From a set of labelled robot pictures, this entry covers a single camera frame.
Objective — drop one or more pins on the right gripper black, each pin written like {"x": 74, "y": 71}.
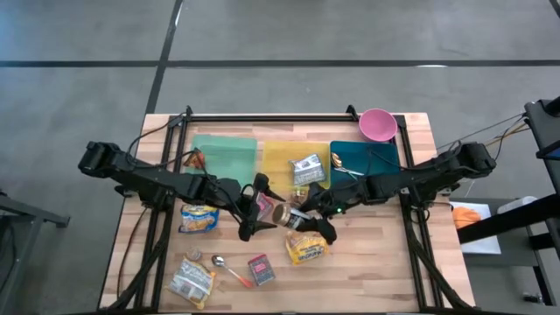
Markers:
{"x": 345, "y": 199}

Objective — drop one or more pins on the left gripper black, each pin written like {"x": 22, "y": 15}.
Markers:
{"x": 246, "y": 205}

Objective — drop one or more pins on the small glass spice jar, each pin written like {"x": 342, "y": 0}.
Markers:
{"x": 299, "y": 195}
{"x": 193, "y": 254}

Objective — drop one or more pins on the saffron glass jar cork lid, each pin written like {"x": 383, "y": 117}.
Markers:
{"x": 284, "y": 215}

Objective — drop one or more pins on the blue-edged ramen packet silver back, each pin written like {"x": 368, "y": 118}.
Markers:
{"x": 308, "y": 170}

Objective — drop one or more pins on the dark metal spoon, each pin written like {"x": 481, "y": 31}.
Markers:
{"x": 336, "y": 159}

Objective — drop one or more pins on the blue soy sauce ramen packet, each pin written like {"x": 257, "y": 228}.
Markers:
{"x": 199, "y": 219}

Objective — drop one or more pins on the orange spice packet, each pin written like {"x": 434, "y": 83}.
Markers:
{"x": 194, "y": 159}

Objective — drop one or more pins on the white and yellow ramen packet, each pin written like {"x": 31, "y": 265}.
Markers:
{"x": 190, "y": 282}

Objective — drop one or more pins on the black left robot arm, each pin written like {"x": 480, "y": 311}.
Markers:
{"x": 153, "y": 179}

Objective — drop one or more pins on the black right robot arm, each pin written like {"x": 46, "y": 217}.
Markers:
{"x": 429, "y": 175}

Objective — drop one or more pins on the yellow chicken ramen packet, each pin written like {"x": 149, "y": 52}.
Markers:
{"x": 306, "y": 249}

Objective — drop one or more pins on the yellow plastic bin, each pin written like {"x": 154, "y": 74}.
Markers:
{"x": 275, "y": 162}

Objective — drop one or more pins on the green plastic bin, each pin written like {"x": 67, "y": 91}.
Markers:
{"x": 227, "y": 153}

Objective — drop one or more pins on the blue plastic bin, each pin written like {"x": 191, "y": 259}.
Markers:
{"x": 376, "y": 153}

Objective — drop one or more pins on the pink bowl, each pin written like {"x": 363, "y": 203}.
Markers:
{"x": 378, "y": 124}

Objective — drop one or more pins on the orange cloth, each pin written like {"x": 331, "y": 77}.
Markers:
{"x": 466, "y": 217}

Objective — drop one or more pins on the white paper sheet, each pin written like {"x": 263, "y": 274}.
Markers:
{"x": 481, "y": 245}

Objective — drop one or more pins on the black side table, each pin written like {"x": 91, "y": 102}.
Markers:
{"x": 503, "y": 223}

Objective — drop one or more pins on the white plastic box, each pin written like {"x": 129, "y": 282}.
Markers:
{"x": 518, "y": 203}

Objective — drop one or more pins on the grey metal stand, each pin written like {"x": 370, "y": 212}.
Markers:
{"x": 26, "y": 210}

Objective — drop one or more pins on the black aluminium table frame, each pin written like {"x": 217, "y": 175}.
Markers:
{"x": 271, "y": 118}

